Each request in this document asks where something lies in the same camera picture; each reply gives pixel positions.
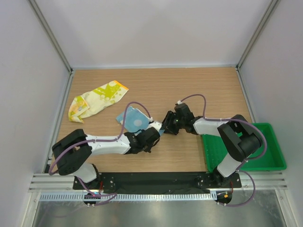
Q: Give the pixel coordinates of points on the aluminium frame post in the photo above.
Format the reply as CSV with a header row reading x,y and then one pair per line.
x,y
43,22
273,4

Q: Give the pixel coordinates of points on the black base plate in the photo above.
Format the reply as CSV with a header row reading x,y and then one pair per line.
x,y
161,183

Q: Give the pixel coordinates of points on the right aluminium frame post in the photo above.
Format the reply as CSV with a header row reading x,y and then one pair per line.
x,y
273,4

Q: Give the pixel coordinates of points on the blue polka dot towel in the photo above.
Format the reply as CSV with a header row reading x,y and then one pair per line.
x,y
136,120

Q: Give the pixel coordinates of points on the yellow green printed towel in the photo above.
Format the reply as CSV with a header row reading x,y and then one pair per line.
x,y
92,102

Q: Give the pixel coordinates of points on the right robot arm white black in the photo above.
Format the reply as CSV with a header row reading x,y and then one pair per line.
x,y
240,137

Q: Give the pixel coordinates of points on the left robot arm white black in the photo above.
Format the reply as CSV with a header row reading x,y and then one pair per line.
x,y
72,152

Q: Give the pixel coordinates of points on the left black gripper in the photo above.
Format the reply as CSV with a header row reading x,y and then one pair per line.
x,y
148,149

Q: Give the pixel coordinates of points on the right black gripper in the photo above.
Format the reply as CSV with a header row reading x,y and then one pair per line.
x,y
167,122

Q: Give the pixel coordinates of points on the left aluminium frame post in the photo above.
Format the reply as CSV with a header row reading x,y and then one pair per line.
x,y
43,22

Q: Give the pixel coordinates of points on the perforated metal cable rail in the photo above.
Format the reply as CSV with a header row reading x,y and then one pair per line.
x,y
81,196

